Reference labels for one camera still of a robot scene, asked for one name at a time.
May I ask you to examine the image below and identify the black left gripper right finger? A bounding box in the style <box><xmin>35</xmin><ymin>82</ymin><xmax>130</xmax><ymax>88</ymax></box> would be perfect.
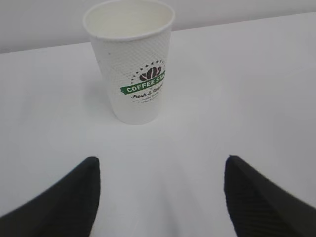
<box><xmin>224</xmin><ymin>156</ymin><xmax>316</xmax><ymax>237</ymax></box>

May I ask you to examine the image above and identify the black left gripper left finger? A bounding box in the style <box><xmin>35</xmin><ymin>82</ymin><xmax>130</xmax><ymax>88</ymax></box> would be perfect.
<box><xmin>0</xmin><ymin>157</ymin><xmax>101</xmax><ymax>237</ymax></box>

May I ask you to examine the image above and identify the white paper coffee cup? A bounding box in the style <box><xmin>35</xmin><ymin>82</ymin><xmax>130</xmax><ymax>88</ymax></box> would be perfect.
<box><xmin>83</xmin><ymin>0</ymin><xmax>175</xmax><ymax>125</ymax></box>

